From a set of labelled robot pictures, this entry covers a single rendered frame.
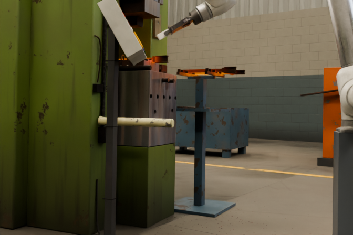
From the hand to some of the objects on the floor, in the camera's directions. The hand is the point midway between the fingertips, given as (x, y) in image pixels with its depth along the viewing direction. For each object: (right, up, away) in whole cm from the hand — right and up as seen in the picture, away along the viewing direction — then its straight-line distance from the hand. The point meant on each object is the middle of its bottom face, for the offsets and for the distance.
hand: (164, 34), depth 217 cm
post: (-26, -107, -11) cm, 110 cm away
